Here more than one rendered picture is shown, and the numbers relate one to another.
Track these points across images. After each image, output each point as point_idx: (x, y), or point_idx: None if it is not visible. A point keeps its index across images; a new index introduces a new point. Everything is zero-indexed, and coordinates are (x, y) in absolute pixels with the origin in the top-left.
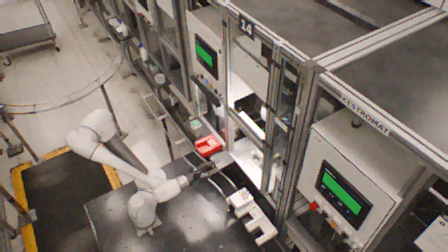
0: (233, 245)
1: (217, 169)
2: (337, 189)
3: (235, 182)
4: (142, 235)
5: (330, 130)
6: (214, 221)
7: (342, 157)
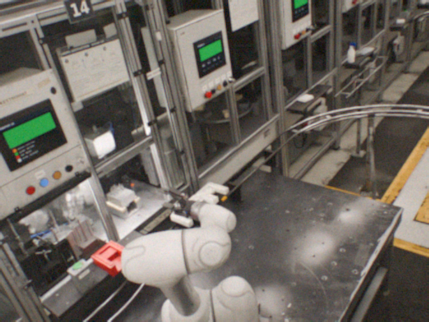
0: (230, 232)
1: (166, 203)
2: (209, 50)
3: None
4: None
5: (176, 25)
6: None
7: (197, 23)
